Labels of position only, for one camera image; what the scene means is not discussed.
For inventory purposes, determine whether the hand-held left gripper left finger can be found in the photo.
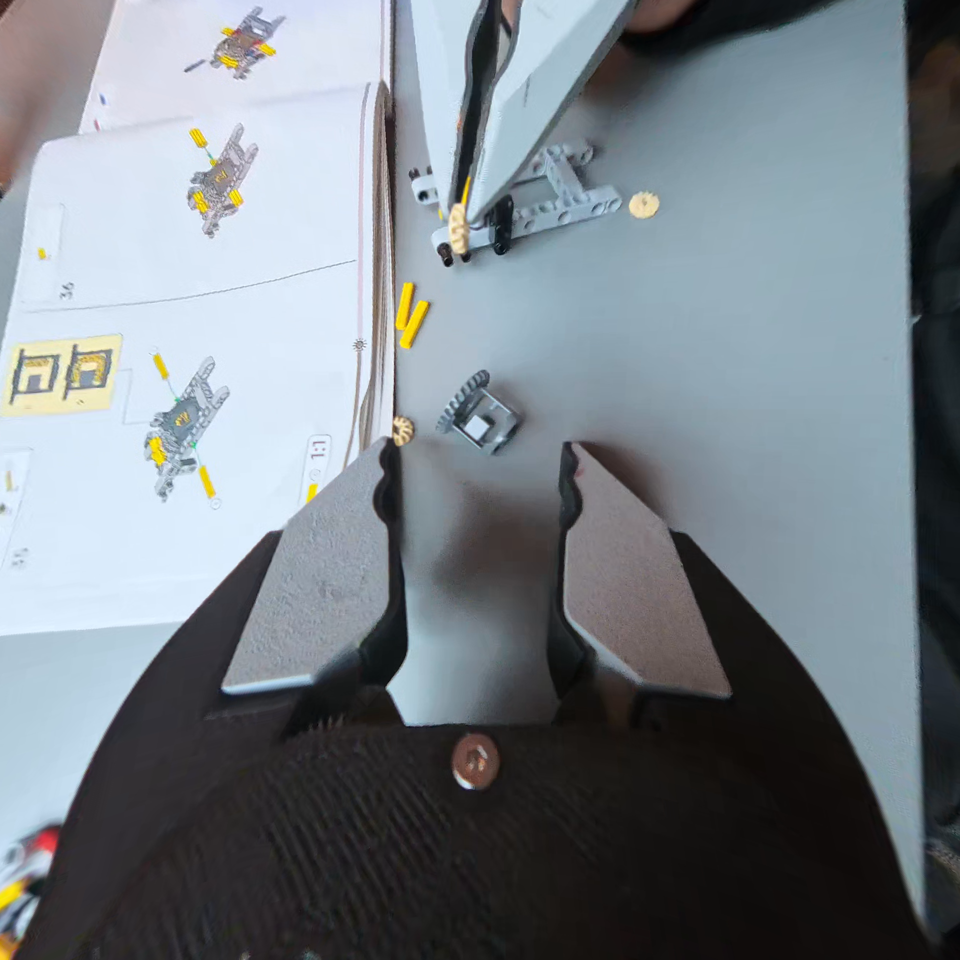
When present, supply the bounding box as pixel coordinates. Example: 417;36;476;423
219;437;410;695

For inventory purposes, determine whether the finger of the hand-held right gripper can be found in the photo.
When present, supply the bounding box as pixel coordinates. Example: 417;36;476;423
459;0;640;230
408;0;500;222

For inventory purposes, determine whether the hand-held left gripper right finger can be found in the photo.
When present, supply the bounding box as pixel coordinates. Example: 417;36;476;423
547;440;734;702

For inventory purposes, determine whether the grey lego frame assembly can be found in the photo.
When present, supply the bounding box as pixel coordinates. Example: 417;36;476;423
408;142;625;267

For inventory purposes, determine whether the person's right forearm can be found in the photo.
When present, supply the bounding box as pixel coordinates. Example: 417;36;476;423
621;0;759;55

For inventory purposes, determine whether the grey lego differential with gear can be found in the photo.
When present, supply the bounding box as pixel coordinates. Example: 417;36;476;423
435;369;522;456

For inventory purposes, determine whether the lego set box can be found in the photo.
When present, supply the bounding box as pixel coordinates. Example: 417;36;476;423
0;823;66;955

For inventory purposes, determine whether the white instruction booklet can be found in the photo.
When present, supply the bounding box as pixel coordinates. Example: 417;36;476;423
0;0;399;639

